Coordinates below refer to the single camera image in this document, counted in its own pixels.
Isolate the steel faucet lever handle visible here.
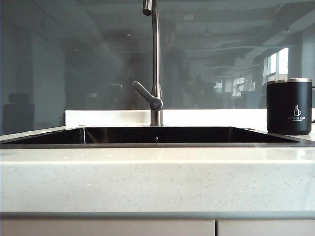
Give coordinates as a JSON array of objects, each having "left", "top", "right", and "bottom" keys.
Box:
[{"left": 132, "top": 81, "right": 164, "bottom": 111}]

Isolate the black steel-rimmed coffee mug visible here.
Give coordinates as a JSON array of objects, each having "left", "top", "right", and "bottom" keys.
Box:
[{"left": 266, "top": 78, "right": 315, "bottom": 136}]

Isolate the black undermount sink basin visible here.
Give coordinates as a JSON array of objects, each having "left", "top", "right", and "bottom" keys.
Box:
[{"left": 0, "top": 125, "right": 315, "bottom": 148}]

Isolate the stainless steel gooseneck faucet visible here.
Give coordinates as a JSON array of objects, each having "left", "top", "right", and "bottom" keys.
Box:
[{"left": 142, "top": 0, "right": 164, "bottom": 127}]

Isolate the white stone upstand ledge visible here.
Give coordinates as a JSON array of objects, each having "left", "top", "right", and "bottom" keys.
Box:
[{"left": 64, "top": 108, "right": 315, "bottom": 127}]

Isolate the wide grey cabinet door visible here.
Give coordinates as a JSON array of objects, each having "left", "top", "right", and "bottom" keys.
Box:
[{"left": 0, "top": 219, "right": 216, "bottom": 236}]

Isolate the narrow grey cabinet door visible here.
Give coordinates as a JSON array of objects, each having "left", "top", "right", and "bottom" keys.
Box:
[{"left": 217, "top": 219, "right": 315, "bottom": 236}]

